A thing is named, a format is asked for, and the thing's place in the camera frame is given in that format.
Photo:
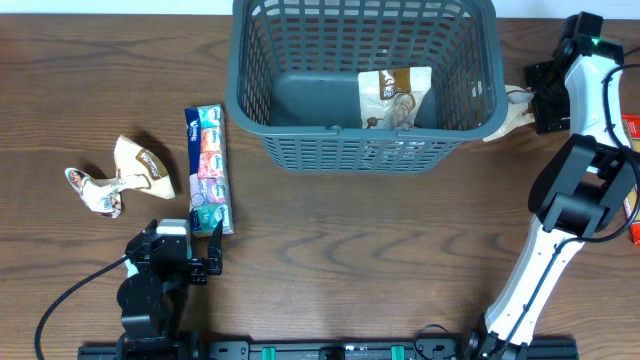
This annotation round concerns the beige snack bag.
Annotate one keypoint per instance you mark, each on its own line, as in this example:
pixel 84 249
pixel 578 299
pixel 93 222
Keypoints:
pixel 520 111
pixel 136 169

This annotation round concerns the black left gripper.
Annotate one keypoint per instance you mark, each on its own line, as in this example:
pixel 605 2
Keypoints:
pixel 199 270

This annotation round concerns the San Remo pasta packet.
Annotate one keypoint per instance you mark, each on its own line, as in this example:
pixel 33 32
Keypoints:
pixel 631 126

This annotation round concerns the grey plastic basket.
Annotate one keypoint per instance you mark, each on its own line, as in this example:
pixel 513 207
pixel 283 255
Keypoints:
pixel 293 79

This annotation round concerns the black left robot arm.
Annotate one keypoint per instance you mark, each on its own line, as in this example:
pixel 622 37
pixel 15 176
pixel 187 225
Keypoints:
pixel 154 297

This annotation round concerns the beige brown snack pouch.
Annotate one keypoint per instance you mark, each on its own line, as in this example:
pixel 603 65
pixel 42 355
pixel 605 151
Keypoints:
pixel 390 99

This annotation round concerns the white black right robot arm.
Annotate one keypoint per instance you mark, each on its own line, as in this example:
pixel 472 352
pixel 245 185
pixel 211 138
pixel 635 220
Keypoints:
pixel 580 190

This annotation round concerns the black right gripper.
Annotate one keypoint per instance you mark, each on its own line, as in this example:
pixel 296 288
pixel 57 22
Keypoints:
pixel 545 98

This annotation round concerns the Kleenex tissue multipack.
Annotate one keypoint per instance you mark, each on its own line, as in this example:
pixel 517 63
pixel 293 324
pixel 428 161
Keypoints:
pixel 210 197

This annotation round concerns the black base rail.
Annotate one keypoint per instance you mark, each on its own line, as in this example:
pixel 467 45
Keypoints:
pixel 442 348

